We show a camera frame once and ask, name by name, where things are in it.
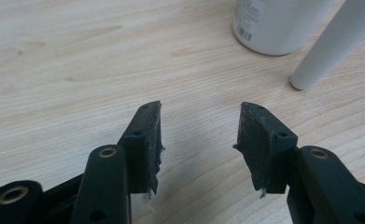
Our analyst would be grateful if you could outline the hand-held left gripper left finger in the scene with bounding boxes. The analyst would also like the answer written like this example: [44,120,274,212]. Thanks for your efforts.
[118,100,166,200]

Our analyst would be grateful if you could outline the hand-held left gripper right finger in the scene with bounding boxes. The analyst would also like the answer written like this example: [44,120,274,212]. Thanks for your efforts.
[232,101,299,199]

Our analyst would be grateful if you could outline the white cup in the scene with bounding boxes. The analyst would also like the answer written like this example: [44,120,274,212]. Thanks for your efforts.
[232,0,337,57]

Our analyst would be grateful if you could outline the white cylindrical tube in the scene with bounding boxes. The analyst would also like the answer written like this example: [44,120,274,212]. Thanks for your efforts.
[289,0,365,91]

